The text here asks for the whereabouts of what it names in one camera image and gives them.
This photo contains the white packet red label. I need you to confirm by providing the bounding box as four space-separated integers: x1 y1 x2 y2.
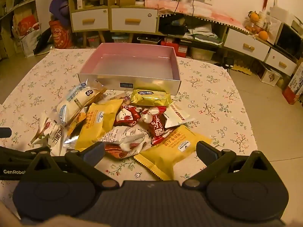
31 111 62 145

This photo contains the yellow snack packet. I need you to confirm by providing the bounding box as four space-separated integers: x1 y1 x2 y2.
133 125 213 181
75 99 124 151

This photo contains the white drawer wooden handle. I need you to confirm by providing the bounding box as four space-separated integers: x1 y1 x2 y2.
71 9 109 32
224 28 270 61
111 8 157 33
265 49 297 69

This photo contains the red cardboard box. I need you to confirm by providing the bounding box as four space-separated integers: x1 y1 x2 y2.
161 40 190 58

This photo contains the pile of folded papers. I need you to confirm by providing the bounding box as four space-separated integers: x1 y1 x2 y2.
186 22 224 44

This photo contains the cookie picture snack packet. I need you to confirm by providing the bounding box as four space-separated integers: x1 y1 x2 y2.
63 82 107 149

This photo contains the golden packet blue label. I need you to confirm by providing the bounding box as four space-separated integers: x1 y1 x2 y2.
131 89 173 106

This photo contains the pink cloth runner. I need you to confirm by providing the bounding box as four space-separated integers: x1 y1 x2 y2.
144 0 257 35

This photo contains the black power cable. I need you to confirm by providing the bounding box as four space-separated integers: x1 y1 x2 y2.
173 0 185 15
189 0 197 39

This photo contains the white bread packet blue print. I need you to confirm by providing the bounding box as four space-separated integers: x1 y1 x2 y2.
56 82 95 126

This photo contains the white illustrated box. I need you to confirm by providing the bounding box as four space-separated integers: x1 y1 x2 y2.
260 67 282 87

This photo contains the teal lid storage box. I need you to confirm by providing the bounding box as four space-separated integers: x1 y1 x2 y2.
111 35 129 43

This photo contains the pink cardboard box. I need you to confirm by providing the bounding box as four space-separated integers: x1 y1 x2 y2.
78 43 182 96

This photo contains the yellow foam pad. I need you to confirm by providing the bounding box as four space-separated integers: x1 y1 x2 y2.
233 63 252 76

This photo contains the purple plush toy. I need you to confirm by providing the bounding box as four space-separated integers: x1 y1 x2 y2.
49 0 70 23

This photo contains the dark lid storage box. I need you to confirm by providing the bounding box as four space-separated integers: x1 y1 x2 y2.
137 36 161 46

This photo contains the white paper bag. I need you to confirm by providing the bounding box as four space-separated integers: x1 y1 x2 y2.
259 5 283 45

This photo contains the white packet black lettering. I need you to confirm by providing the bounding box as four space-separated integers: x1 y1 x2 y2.
47 125 65 155

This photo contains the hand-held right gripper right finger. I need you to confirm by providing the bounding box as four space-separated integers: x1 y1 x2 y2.
182 141 275 190

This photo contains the wooden bench cabinet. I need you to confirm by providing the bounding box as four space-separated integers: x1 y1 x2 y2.
156 12 297 76

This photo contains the white packet red stripe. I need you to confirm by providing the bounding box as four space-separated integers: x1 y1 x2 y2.
163 103 197 128

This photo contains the small clear storage box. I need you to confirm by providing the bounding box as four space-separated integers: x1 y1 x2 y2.
87 35 101 48

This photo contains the wide clear storage box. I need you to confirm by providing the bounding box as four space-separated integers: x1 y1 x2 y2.
191 47 215 61

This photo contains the wooden storage shelving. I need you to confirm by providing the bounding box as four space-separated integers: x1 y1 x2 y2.
0 0 38 59

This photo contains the floral tablecloth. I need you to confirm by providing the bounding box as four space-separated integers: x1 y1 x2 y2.
0 48 258 204

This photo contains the red white snack packet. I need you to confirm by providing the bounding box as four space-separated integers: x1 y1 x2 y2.
114 104 143 127
140 106 167 146

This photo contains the bowl of small oranges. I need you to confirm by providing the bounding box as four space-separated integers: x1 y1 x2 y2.
244 20 259 35

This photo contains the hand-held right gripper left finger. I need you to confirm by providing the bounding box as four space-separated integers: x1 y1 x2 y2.
28 142 120 191

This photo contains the wooden drawer cabinet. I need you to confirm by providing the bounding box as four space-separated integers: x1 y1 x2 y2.
109 3 159 44

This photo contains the red printed carton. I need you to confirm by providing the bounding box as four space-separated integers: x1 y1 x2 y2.
282 59 303 106

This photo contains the white striped pecan packet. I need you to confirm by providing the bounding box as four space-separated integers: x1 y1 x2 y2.
98 125 152 158
104 144 129 160

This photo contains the black flat panel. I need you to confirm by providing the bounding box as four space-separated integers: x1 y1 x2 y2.
33 28 54 55

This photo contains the orange printed bag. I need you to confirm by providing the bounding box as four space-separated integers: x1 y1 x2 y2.
48 20 73 49

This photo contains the white shopping bag red print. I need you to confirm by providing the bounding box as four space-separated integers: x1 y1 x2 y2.
13 14 42 58

